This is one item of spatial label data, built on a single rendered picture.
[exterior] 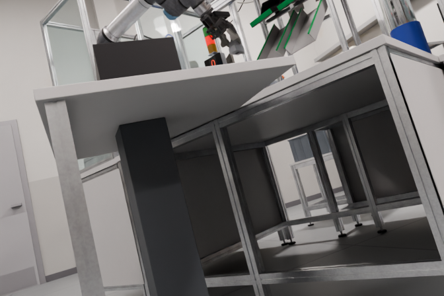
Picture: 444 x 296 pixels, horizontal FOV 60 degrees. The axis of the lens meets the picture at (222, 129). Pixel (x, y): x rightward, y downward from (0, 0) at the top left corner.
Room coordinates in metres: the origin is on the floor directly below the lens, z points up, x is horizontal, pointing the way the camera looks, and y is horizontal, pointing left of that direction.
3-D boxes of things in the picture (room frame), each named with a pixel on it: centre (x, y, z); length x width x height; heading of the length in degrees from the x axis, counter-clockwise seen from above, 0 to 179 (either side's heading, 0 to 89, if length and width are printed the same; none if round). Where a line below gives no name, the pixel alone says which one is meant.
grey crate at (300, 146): (3.77, -0.97, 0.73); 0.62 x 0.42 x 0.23; 50
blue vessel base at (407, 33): (2.03, -1.11, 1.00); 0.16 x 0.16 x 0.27
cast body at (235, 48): (1.74, -0.17, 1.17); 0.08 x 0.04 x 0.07; 137
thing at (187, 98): (1.37, 0.24, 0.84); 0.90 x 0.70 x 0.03; 23
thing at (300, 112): (2.14, -0.42, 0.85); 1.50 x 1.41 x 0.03; 50
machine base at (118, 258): (2.83, 0.39, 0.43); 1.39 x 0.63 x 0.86; 140
